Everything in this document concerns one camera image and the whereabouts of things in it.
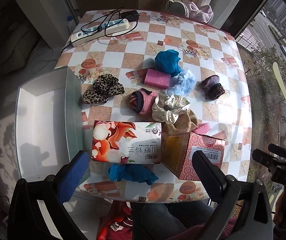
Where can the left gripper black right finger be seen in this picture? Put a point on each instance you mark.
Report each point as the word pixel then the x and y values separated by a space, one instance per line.
pixel 211 176

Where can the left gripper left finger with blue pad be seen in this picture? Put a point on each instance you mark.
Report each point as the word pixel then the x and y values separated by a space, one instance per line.
pixel 70 176

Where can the blue cloth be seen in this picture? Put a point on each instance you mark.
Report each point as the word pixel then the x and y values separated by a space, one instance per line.
pixel 132 172
pixel 168 62

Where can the cream polka dot scrunchie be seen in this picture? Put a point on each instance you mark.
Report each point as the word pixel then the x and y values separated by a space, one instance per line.
pixel 167 109

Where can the floral tissue pack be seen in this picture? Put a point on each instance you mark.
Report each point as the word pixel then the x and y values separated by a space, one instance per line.
pixel 124 142

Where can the red patterned tissue box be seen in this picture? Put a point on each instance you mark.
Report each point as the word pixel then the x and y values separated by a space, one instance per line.
pixel 177 152

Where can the pink sponge lower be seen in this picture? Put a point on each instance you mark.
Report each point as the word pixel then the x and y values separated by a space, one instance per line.
pixel 202 129

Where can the pink sponge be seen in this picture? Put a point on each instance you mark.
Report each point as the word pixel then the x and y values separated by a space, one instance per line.
pixel 202 129
pixel 157 79

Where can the grey storage box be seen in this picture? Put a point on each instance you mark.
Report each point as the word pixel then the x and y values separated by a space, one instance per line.
pixel 48 126

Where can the tan beige sock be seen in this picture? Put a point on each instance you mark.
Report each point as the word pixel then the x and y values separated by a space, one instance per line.
pixel 185 123

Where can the red bag under table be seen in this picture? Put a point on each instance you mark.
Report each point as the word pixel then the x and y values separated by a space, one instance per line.
pixel 117 224

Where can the person's dark trouser leg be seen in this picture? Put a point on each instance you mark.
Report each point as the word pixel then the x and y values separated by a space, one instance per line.
pixel 163 221

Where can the leopard print scrunchie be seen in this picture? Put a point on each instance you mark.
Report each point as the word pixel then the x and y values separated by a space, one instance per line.
pixel 104 87

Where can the pink navy sock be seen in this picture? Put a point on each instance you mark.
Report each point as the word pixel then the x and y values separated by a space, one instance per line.
pixel 142 101

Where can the light blue fluffy scrunchie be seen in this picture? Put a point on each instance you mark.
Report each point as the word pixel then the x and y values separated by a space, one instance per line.
pixel 184 84

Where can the checkered plastic tablecloth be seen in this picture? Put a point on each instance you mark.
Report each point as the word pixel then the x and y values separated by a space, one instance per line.
pixel 220 97

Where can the pink sponge upper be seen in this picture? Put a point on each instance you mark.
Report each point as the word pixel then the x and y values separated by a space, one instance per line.
pixel 157 79

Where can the white power strip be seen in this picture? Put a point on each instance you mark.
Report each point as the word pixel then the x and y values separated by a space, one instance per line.
pixel 112 28

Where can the plastic bottle blue cap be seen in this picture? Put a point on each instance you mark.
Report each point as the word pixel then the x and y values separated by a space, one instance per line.
pixel 71 24

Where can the white cabinet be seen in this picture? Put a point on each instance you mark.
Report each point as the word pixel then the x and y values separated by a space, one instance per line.
pixel 49 18

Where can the black power adapter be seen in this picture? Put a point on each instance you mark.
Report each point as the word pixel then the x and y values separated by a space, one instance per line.
pixel 130 16

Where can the chair with pink clothes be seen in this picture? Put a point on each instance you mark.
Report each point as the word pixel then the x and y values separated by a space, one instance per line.
pixel 203 14

